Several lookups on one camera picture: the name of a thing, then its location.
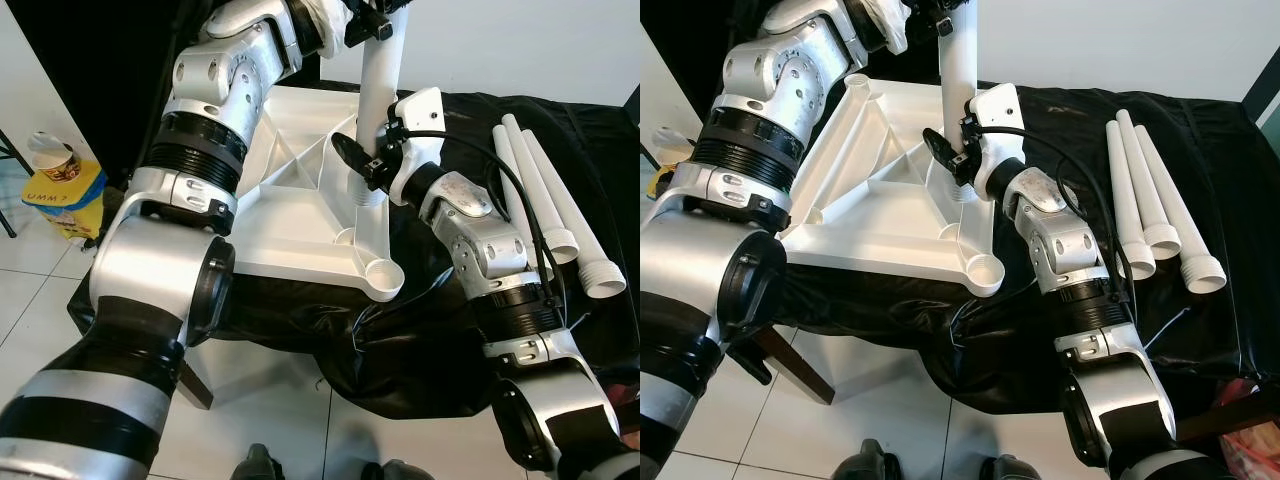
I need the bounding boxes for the pink plastic bag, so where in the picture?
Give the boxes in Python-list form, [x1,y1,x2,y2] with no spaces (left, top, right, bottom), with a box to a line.
[1215,380,1280,480]

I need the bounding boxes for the brown wooden table leg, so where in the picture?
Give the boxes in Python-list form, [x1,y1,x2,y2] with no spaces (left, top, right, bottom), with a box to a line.
[750,325,836,406]
[1175,395,1280,441]
[175,355,216,411]

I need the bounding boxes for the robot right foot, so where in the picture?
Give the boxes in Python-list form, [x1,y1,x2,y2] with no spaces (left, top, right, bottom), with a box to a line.
[360,460,436,480]
[980,455,1041,480]

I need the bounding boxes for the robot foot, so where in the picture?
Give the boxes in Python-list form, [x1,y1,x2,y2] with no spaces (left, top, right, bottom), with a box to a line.
[838,440,911,480]
[232,445,286,480]
[980,455,1041,480]
[360,460,436,480]

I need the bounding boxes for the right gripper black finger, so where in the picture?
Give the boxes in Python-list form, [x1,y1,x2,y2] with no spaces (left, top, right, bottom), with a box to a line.
[330,133,376,183]
[922,127,963,176]

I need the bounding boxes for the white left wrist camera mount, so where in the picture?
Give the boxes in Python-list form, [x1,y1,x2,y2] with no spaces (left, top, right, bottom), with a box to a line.
[850,0,911,51]
[293,0,353,56]

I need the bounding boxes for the black door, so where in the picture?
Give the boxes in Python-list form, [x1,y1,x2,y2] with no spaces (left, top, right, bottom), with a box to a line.
[640,0,761,131]
[15,0,321,186]

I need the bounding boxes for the black plastic cover sheet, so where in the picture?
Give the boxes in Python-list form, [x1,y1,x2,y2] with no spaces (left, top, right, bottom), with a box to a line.
[68,85,641,421]
[720,80,1280,416]

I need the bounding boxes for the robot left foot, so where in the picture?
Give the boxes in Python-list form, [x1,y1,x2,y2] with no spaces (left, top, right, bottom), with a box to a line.
[232,445,286,480]
[838,440,911,480]

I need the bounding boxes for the dark grey frame post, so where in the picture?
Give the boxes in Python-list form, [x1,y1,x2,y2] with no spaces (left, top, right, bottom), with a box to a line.
[1240,70,1280,126]

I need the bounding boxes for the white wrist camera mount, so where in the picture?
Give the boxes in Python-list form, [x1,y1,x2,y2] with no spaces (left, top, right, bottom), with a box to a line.
[385,87,446,201]
[850,0,911,51]
[962,83,1023,196]
[293,0,353,56]

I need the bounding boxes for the white plastic table leg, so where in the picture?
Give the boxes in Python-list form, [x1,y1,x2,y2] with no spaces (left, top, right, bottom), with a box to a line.
[1117,108,1183,259]
[492,125,549,276]
[935,0,986,201]
[1105,120,1158,281]
[1133,124,1228,294]
[355,0,406,206]
[503,113,581,266]
[520,128,628,299]

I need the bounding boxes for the printed paper cup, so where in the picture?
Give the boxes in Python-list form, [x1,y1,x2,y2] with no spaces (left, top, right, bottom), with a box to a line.
[27,130,76,179]
[648,125,691,166]

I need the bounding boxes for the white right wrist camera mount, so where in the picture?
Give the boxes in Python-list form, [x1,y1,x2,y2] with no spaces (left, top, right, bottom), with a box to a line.
[385,87,446,201]
[962,83,1023,196]

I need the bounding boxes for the yellow carton box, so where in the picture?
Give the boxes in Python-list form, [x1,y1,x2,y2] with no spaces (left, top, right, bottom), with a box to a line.
[645,160,701,201]
[22,160,106,239]

